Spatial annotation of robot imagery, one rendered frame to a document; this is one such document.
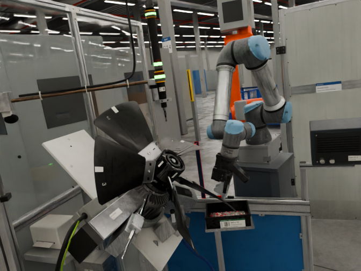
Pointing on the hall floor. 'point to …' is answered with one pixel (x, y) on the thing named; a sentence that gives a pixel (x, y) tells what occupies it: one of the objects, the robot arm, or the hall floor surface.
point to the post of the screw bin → (219, 251)
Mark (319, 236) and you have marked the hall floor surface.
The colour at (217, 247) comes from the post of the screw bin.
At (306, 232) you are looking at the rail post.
